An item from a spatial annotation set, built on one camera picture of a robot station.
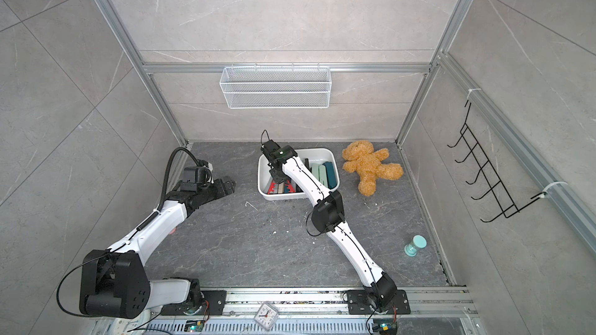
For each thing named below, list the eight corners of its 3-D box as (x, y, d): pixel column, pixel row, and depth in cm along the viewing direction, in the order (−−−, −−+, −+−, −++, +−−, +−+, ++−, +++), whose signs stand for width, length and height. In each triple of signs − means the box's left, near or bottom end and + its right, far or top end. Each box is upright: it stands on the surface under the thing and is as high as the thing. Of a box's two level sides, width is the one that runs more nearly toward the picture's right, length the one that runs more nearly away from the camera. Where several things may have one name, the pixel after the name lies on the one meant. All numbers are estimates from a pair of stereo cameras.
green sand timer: (405, 256, 85) (416, 247, 78) (402, 244, 88) (412, 234, 81) (417, 256, 85) (429, 247, 78) (414, 244, 88) (424, 234, 81)
